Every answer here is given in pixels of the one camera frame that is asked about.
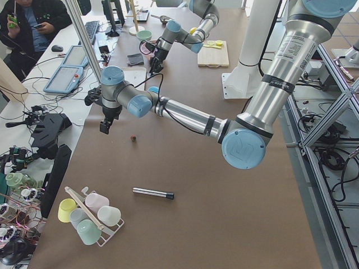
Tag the yellow cup in rack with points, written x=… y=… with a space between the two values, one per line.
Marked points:
x=66 y=206

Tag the white cup in rack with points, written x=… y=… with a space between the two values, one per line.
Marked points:
x=109 y=215

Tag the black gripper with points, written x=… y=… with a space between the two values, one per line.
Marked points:
x=110 y=112
x=159 y=54

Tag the pink bowl of ice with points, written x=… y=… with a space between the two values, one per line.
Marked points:
x=148 y=48

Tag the green cup in rack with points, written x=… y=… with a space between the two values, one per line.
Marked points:
x=88 y=232

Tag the yellow lemon far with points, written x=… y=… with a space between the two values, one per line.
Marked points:
x=192 y=30

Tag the yellow plastic knife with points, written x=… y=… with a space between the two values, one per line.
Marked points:
x=212 y=46

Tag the pink cup in rack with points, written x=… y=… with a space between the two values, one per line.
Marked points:
x=95 y=201

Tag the grey folded cloth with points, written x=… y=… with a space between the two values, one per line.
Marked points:
x=135 y=59

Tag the blue teach pendant far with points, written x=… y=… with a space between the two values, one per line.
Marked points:
x=75 y=57

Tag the steel muddler black tip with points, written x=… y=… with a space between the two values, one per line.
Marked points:
x=167 y=195

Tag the grey cup in rack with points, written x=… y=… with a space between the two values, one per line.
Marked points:
x=76 y=216

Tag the blue teach pendant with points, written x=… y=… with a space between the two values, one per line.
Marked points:
x=64 y=80
x=75 y=57

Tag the wooden cup stand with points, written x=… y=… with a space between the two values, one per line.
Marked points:
x=136 y=28

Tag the white cup rack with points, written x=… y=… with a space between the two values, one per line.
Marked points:
x=108 y=232

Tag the metal ice scoop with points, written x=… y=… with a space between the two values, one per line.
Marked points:
x=163 y=18

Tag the seated person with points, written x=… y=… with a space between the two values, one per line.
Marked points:
x=28 y=28

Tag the blue teach pendant near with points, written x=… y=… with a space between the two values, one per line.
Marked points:
x=64 y=80

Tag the green ceramic bowl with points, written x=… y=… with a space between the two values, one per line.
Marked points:
x=144 y=35

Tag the wooden cutting board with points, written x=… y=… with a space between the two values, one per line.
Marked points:
x=209 y=57

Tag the lemon slice lower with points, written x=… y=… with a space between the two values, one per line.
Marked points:
x=218 y=43

